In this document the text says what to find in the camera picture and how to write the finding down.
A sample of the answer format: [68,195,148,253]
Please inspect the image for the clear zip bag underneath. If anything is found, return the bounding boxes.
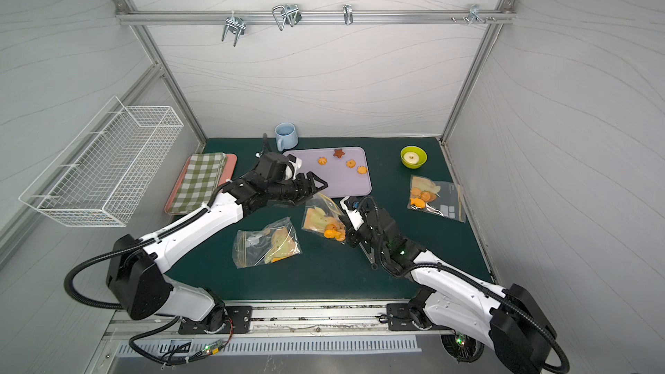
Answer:
[301,193,346,243]

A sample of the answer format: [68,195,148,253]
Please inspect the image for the lavender plastic tray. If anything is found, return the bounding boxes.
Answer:
[284,146,372,198]

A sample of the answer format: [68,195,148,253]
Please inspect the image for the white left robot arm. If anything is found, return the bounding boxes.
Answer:
[63,142,328,332]

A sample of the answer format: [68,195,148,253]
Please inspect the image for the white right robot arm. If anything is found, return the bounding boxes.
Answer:
[339,196,571,373]

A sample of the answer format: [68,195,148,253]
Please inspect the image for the clear zip bag with duck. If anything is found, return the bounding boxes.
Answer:
[232,217,302,268]

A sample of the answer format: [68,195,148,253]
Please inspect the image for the light blue ceramic mug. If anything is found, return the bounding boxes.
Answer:
[275,122,299,152]

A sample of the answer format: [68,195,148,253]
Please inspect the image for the pink tray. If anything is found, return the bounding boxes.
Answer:
[163,152,238,216]

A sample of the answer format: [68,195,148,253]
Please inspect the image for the green plastic bowl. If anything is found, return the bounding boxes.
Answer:
[400,145,428,170]

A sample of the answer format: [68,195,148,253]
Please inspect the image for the green checkered cloth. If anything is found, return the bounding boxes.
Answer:
[168,151,229,216]

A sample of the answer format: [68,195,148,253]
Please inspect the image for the metal hook clamp middle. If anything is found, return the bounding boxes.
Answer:
[271,3,302,31]

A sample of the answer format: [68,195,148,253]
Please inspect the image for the metal hook clamp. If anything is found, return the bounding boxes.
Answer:
[450,5,497,25]
[221,16,246,47]
[271,3,302,31]

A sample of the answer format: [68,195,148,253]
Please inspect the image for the metal hook clamp left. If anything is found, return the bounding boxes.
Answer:
[221,16,246,47]

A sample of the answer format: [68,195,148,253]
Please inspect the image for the metal hook small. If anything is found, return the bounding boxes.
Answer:
[342,5,354,26]

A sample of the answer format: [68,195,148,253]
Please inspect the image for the white vent strip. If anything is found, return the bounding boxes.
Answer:
[116,335,422,358]

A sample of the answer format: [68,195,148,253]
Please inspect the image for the metal hook clamp right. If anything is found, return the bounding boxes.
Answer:
[450,5,497,25]

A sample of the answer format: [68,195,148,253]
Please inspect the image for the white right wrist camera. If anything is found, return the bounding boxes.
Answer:
[340,197,365,230]

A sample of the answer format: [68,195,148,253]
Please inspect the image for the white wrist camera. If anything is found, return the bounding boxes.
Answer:
[285,154,302,180]
[340,197,365,230]

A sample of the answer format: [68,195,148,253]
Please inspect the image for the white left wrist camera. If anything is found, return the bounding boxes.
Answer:
[285,154,302,180]

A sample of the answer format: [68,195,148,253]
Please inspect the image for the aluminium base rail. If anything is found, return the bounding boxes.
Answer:
[103,298,532,338]

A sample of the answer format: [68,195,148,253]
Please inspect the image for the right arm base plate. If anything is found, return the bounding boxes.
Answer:
[379,303,433,332]

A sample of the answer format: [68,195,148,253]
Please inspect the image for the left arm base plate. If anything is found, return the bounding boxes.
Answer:
[178,306,253,335]

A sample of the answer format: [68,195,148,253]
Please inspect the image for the white wire basket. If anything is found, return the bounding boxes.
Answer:
[18,97,184,228]

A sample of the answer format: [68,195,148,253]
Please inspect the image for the aluminium top rail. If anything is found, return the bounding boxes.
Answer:
[116,8,517,26]

